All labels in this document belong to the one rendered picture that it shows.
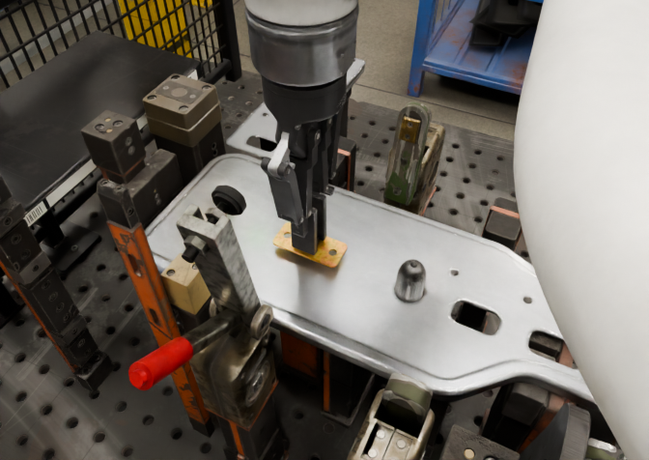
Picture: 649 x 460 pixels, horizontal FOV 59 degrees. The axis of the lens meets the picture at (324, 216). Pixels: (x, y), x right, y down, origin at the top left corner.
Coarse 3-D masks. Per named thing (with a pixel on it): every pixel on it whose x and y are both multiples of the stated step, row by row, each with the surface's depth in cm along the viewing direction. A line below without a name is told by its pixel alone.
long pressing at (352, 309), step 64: (192, 192) 75; (256, 192) 75; (256, 256) 67; (384, 256) 67; (448, 256) 67; (512, 256) 68; (320, 320) 61; (384, 320) 61; (448, 320) 61; (512, 320) 61; (448, 384) 56; (576, 384) 56
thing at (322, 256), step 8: (288, 224) 69; (280, 232) 68; (288, 232) 68; (272, 240) 67; (280, 240) 67; (288, 240) 67; (320, 240) 67; (328, 240) 67; (336, 240) 67; (288, 248) 66; (296, 248) 66; (320, 248) 66; (328, 248) 66; (336, 248) 66; (344, 248) 66; (304, 256) 66; (312, 256) 65; (320, 256) 65; (328, 256) 65; (336, 256) 65; (328, 264) 65; (336, 264) 65
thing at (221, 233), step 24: (216, 192) 44; (192, 216) 42; (216, 216) 43; (192, 240) 42; (216, 240) 41; (216, 264) 45; (240, 264) 47; (216, 288) 49; (240, 288) 48; (240, 312) 51
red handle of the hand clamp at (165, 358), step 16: (208, 320) 50; (224, 320) 51; (240, 320) 53; (192, 336) 47; (208, 336) 48; (160, 352) 43; (176, 352) 44; (192, 352) 46; (144, 368) 41; (160, 368) 42; (176, 368) 44; (144, 384) 42
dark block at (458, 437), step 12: (456, 432) 41; (468, 432) 41; (456, 444) 41; (468, 444) 41; (480, 444) 41; (492, 444) 41; (444, 456) 40; (456, 456) 40; (468, 456) 40; (480, 456) 40; (492, 456) 40; (504, 456) 40; (516, 456) 40
